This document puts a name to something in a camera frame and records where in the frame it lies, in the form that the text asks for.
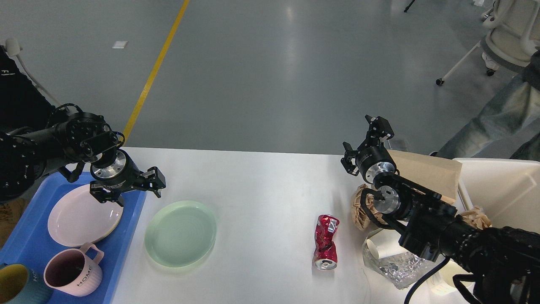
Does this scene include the light green plate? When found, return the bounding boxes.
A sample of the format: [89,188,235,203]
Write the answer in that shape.
[144,201,217,268]

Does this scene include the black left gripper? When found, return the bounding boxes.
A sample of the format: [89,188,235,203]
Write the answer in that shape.
[89,149,167,207]

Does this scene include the brown paper bag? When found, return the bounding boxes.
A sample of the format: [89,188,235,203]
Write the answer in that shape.
[388,150,462,204]

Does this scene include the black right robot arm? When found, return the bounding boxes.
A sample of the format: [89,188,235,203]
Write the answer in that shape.
[341,115,540,304]

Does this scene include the person in black clothes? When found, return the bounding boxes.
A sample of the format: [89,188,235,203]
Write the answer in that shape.
[0,50,69,133]

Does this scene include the white plastic bin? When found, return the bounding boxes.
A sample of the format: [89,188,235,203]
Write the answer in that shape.
[456,158,540,233]

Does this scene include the teal mug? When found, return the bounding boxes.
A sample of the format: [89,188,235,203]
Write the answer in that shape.
[0,263,53,304]

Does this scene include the white office chair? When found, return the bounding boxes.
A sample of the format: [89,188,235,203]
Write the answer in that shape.
[435,0,540,86]

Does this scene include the pink mug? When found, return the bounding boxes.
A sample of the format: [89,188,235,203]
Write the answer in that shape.
[43,242,105,297]

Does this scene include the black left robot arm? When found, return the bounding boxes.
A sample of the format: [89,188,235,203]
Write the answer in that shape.
[0,106,166,206]

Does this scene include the crumpled clear plastic wrap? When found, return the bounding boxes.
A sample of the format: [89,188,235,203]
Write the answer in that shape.
[361,228,436,289]

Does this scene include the white paper cup lower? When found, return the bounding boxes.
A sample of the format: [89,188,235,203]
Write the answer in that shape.
[438,260,471,290]

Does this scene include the person in grey hoodie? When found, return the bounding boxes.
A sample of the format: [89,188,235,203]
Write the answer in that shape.
[430,51,540,159]

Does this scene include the white paper cup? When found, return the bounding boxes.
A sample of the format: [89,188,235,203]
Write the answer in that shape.
[366,233,407,259]
[438,260,471,290]

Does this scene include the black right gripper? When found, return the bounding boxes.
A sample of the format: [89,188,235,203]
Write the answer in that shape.
[341,115,397,184]

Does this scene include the crushed red soda can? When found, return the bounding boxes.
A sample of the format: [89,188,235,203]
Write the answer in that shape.
[313,214,340,271]

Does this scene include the pink plate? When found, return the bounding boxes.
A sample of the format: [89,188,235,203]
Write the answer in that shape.
[47,184,124,247]

